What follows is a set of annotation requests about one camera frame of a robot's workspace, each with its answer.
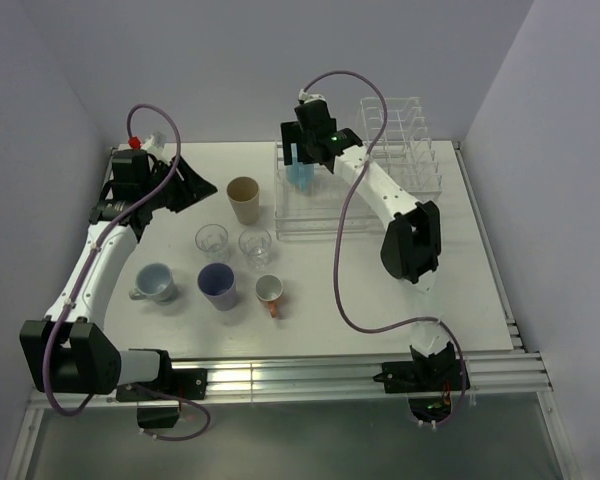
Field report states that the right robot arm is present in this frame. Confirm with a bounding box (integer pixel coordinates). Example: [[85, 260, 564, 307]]
[[281, 91, 470, 393]]

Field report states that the pale blue teacup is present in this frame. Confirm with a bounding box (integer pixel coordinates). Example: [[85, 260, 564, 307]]
[[129, 263, 178, 304]]

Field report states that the clear acrylic plate holder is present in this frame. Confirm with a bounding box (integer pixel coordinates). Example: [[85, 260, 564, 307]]
[[356, 97, 442, 202]]

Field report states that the beige tall tumbler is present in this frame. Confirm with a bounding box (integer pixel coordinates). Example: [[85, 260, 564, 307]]
[[226, 176, 260, 225]]

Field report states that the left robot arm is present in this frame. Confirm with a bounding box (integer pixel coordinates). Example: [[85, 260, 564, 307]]
[[19, 149, 218, 399]]

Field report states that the white wire dish rack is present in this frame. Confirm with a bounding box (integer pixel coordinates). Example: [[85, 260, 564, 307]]
[[273, 139, 381, 242]]

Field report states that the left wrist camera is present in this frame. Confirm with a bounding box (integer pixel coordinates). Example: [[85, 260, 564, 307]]
[[127, 131, 166, 156]]

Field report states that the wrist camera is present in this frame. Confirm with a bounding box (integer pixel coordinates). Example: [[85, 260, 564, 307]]
[[127, 131, 166, 156], [298, 89, 325, 104]]

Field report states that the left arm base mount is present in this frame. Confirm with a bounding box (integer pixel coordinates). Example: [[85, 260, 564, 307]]
[[115, 368, 208, 435]]

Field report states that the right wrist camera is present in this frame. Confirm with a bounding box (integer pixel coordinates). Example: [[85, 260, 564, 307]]
[[298, 89, 325, 104]]

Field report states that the light blue faceted mug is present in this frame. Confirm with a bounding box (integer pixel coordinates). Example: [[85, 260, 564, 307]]
[[286, 143, 314, 193]]

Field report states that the clear glass right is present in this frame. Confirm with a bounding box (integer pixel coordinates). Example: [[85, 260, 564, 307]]
[[238, 227, 272, 268]]

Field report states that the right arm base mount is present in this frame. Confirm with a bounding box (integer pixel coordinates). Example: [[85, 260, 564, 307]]
[[372, 359, 471, 428]]

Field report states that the clear glass left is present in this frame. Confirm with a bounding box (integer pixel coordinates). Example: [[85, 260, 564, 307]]
[[195, 224, 230, 263]]

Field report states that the purple cable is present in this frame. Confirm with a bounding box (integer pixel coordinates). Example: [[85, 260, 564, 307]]
[[299, 69, 469, 429], [43, 103, 211, 444]]

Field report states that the orange espresso cup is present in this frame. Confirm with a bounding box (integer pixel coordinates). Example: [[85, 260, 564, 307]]
[[255, 274, 284, 318]]

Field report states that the purple tumbler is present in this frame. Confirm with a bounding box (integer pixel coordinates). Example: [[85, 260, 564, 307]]
[[197, 263, 238, 311]]

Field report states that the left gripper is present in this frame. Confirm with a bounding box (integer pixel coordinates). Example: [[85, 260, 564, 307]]
[[141, 155, 216, 214]]

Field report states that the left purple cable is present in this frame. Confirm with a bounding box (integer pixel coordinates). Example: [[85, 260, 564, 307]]
[[43, 103, 211, 444]]

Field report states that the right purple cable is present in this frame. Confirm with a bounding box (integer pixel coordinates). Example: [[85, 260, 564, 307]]
[[299, 69, 469, 429]]

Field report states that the clear glass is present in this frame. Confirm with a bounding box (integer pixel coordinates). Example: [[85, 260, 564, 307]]
[[195, 224, 230, 263], [238, 227, 272, 268]]

